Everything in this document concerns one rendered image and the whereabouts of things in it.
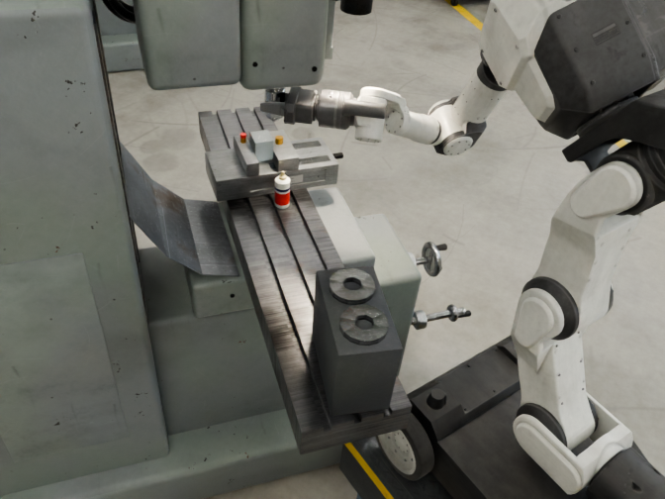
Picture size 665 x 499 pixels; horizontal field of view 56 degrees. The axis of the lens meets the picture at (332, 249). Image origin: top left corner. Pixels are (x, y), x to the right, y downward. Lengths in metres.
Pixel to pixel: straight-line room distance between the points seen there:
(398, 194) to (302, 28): 2.12
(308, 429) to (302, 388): 0.09
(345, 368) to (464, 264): 1.94
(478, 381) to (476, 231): 1.56
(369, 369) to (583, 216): 0.48
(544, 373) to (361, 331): 0.55
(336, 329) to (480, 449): 0.68
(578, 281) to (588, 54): 0.45
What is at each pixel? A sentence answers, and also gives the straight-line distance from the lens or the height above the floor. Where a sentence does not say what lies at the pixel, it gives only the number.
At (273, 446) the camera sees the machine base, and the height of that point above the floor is 0.20.
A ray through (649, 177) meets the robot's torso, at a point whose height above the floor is 1.40.
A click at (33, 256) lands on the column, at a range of 1.42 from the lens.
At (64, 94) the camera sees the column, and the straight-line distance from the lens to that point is 1.21.
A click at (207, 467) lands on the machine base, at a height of 0.19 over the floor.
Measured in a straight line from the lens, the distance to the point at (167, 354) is 1.78.
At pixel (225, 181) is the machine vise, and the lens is 1.69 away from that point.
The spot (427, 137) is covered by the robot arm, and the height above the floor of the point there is 1.16.
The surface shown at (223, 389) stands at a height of 0.38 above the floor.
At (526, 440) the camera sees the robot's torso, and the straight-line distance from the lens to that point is 1.61.
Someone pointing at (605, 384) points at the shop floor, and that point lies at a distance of 2.76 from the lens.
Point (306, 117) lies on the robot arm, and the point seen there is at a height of 1.23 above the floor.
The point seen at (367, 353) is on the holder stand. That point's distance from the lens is 1.12.
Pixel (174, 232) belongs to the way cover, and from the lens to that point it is 1.64.
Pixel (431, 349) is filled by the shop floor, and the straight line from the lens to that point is 2.61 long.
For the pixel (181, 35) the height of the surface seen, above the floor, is 1.46.
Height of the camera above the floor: 1.96
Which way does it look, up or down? 41 degrees down
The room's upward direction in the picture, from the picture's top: 6 degrees clockwise
